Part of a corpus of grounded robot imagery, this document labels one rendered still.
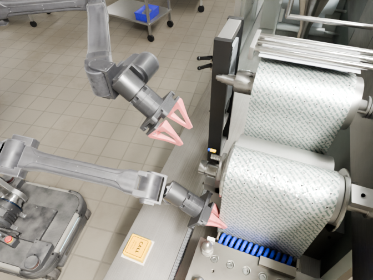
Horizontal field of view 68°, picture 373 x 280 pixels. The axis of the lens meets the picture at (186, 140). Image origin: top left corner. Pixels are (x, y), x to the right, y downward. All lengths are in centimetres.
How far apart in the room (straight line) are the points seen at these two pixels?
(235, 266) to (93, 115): 229
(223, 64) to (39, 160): 57
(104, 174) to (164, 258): 37
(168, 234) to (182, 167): 29
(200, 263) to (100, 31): 68
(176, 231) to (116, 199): 122
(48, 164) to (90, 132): 190
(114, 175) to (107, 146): 177
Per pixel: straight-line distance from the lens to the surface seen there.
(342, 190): 68
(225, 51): 82
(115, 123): 271
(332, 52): 79
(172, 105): 64
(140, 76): 66
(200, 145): 122
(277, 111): 78
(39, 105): 322
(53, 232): 192
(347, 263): 90
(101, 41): 78
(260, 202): 68
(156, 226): 102
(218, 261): 83
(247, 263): 84
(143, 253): 96
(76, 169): 78
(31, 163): 83
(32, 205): 205
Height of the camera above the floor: 182
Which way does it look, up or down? 48 degrees down
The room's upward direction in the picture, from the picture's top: 2 degrees counter-clockwise
